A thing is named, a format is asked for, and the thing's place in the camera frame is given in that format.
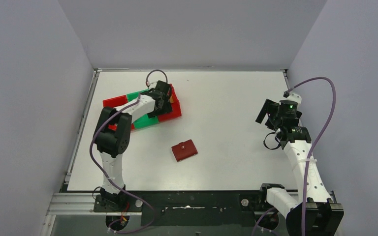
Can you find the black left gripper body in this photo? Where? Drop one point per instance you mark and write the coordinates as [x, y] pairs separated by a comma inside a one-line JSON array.
[[164, 106]]

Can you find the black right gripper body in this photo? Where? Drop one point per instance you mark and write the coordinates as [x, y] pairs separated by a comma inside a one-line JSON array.
[[272, 108]]

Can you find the red plastic bin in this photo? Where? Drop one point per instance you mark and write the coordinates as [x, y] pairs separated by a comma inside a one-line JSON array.
[[116, 103], [176, 108]]

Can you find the green plastic bin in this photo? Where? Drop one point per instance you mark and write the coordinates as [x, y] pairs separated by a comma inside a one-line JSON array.
[[140, 111]]

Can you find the red leather card holder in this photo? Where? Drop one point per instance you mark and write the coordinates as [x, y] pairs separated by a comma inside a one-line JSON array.
[[184, 150]]

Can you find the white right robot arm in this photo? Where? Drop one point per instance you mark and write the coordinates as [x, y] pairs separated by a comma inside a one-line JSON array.
[[314, 212]]

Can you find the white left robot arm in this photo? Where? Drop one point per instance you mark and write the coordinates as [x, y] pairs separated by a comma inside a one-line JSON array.
[[112, 137]]

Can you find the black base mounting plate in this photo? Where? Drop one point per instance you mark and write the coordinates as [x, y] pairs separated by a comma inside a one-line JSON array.
[[188, 208]]

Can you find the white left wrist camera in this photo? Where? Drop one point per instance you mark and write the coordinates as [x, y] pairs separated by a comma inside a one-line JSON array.
[[151, 85]]

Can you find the aluminium table edge rail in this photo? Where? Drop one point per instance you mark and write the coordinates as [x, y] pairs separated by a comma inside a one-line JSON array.
[[82, 122]]

